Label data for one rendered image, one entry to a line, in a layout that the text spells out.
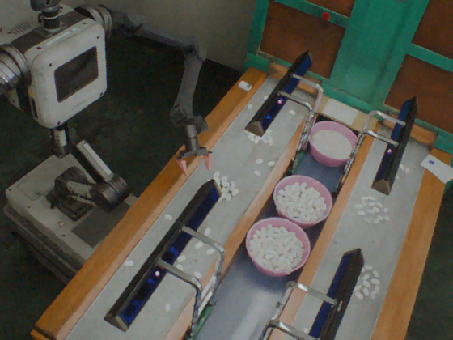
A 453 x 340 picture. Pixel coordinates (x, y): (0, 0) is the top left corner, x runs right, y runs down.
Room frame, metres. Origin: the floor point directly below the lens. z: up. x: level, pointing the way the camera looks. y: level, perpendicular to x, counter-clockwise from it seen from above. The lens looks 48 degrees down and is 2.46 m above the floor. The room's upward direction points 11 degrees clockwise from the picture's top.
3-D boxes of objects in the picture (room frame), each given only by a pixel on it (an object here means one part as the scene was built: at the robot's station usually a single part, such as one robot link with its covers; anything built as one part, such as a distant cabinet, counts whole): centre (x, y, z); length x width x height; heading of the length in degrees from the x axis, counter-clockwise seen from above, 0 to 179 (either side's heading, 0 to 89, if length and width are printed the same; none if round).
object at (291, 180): (1.44, -0.34, 0.72); 0.27 x 0.27 x 0.10
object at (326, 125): (1.85, -0.48, 0.72); 0.27 x 0.27 x 0.10
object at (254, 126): (1.78, -0.16, 1.08); 0.62 x 0.08 x 0.07; 161
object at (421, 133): (2.00, -0.89, 0.83); 0.30 x 0.06 x 0.07; 71
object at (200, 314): (0.83, 0.07, 0.90); 0.20 x 0.19 x 0.45; 161
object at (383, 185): (1.60, -0.69, 1.08); 0.62 x 0.08 x 0.07; 161
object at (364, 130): (1.62, -0.62, 0.90); 0.20 x 0.19 x 0.45; 161
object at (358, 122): (2.06, -0.55, 0.77); 0.33 x 0.15 x 0.01; 71
